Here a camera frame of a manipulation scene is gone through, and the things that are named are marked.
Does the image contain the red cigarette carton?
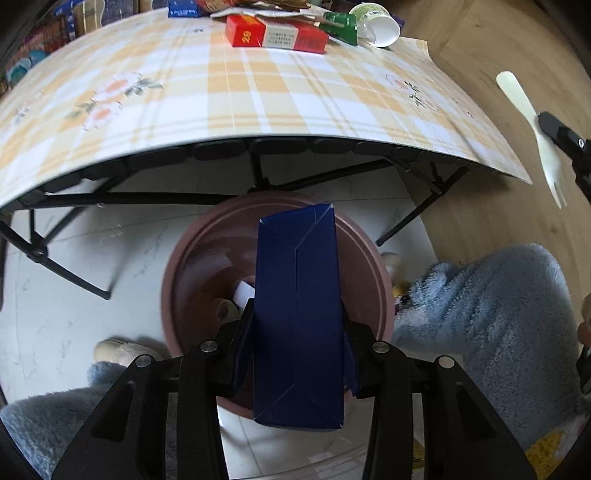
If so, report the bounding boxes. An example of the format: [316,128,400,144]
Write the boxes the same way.
[225,14,329,55]

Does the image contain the blue cigarette box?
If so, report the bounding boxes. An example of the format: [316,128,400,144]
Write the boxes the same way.
[167,0,204,18]

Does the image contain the person's right slipper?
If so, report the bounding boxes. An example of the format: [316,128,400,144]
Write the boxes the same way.
[379,251,414,310]

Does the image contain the black folding table frame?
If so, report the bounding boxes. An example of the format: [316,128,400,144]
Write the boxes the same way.
[0,138,476,301]

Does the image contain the person's right hand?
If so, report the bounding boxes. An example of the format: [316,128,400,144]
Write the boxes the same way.
[577,294,591,342]

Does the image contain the person's left leg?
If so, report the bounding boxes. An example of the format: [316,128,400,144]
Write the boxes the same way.
[0,362,123,480]

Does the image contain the folding table with checked cloth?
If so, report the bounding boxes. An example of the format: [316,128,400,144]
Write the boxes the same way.
[0,4,534,210]

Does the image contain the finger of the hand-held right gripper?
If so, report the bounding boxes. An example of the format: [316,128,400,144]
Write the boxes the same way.
[538,111,591,204]

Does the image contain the person's slipper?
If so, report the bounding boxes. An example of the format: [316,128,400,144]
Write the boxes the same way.
[379,251,414,310]
[93,338,164,366]

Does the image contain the white plastic fork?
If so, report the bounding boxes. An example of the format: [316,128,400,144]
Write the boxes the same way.
[496,71,568,209]

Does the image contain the brown plastic bin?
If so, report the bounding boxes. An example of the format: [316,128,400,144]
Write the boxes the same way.
[161,193,397,418]

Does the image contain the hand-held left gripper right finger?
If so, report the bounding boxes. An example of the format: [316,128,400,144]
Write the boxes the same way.
[339,298,539,480]

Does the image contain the green packet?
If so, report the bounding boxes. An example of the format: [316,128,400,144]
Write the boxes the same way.
[322,11,359,46]

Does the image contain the dark blue carton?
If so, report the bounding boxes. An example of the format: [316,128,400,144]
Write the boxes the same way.
[252,202,346,431]

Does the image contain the person's left slipper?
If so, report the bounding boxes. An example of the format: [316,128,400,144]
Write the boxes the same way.
[93,338,164,366]

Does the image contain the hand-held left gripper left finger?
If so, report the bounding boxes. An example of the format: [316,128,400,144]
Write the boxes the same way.
[52,299,257,480]

